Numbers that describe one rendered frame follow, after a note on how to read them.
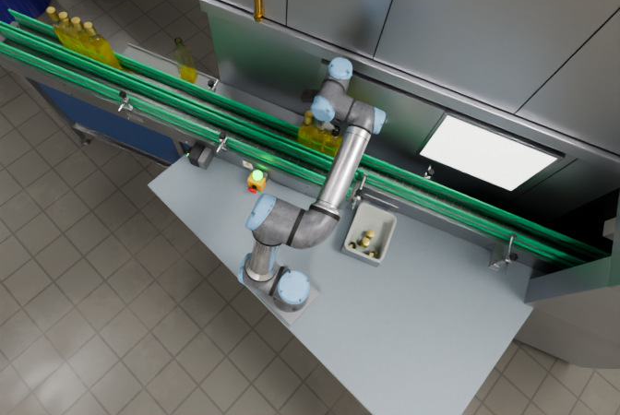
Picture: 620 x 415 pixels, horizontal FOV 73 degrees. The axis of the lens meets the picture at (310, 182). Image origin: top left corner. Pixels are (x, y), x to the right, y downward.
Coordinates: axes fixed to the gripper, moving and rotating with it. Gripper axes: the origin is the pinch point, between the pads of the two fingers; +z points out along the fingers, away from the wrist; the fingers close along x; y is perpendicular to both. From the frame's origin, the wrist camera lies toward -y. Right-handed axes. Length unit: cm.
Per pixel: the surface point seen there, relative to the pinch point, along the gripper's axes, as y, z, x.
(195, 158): -48, 32, -23
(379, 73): 13.1, -22.0, 13.3
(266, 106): -30.1, 27.4, 11.8
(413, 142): 35.9, 9.2, 12.9
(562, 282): 108, 16, -15
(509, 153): 67, -7, 14
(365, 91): 10.8, -10.5, 12.4
